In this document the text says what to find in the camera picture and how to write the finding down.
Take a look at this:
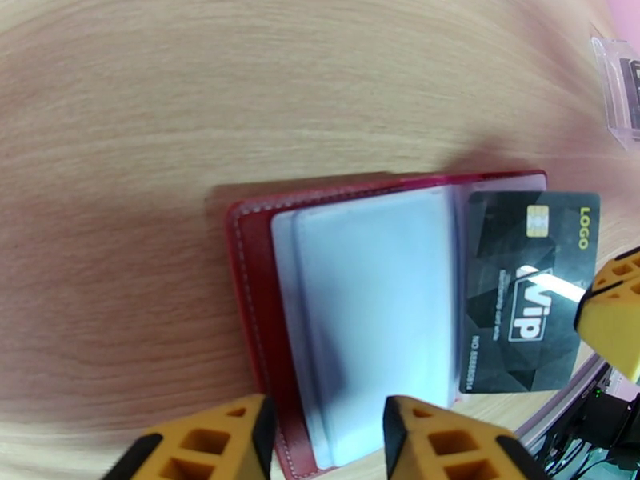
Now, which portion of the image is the aluminium front frame rail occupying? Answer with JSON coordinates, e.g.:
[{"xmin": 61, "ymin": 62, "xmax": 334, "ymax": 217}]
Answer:
[{"xmin": 514, "ymin": 350, "xmax": 615, "ymax": 441}]

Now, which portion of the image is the clear plastic card box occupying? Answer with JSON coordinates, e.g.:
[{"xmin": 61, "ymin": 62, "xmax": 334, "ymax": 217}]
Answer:
[{"xmin": 590, "ymin": 37, "xmax": 640, "ymax": 153}]

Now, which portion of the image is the black VIP credit card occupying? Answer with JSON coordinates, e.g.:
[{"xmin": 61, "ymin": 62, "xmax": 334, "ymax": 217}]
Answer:
[
  {"xmin": 618, "ymin": 57, "xmax": 640, "ymax": 130},
  {"xmin": 458, "ymin": 190, "xmax": 602, "ymax": 395}
]

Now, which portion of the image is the red leather card holder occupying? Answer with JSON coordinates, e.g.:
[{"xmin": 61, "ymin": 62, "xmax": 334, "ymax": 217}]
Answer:
[{"xmin": 225, "ymin": 169, "xmax": 549, "ymax": 480}]

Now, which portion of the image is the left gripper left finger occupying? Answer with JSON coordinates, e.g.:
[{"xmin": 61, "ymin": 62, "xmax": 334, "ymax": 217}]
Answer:
[{"xmin": 102, "ymin": 393, "xmax": 277, "ymax": 480}]

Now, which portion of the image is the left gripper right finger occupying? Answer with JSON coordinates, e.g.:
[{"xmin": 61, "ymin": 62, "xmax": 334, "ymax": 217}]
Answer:
[{"xmin": 383, "ymin": 394, "xmax": 551, "ymax": 480}]

